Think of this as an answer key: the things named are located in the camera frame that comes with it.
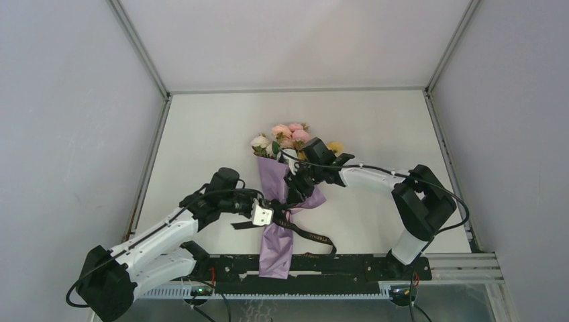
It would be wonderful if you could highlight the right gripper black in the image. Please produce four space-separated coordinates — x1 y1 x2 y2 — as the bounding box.
284 163 325 205

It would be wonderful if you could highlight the yellow fake flower stem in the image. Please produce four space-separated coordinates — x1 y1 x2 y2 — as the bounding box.
327 142 344 156

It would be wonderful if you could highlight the pink fake flower stem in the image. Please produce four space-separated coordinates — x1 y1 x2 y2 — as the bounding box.
271 123 312 150

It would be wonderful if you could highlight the black strap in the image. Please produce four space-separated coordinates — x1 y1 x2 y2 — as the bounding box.
231 202 338 257

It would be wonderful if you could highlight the white fake flower stem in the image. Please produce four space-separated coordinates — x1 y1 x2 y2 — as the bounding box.
250 134 274 158

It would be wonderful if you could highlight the pink wrapping paper sheet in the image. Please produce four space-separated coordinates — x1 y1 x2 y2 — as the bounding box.
257 157 326 280

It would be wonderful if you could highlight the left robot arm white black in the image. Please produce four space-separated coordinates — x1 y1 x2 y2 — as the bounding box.
66 168 274 321

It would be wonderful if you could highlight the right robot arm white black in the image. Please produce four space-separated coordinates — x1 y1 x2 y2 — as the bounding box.
277 138 458 279

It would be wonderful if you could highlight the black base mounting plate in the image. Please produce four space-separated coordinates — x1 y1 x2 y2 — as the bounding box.
181 254 433 294

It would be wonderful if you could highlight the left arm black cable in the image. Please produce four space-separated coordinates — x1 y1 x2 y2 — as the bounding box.
65 188 265 322

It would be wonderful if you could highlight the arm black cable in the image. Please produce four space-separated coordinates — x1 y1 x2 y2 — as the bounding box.
280 148 471 322
65 188 265 322

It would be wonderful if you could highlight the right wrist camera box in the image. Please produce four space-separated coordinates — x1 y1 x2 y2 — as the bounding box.
279 149 299 175

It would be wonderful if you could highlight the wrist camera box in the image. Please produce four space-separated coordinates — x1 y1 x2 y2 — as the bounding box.
251 199 274 226
279 149 299 175

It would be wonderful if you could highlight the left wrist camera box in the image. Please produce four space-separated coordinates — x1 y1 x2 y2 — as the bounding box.
251 199 274 226

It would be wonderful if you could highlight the white cable duct strip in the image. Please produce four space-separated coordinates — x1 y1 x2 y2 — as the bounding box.
137 284 392 300

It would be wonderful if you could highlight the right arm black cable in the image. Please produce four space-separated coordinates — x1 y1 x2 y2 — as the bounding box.
280 148 471 322

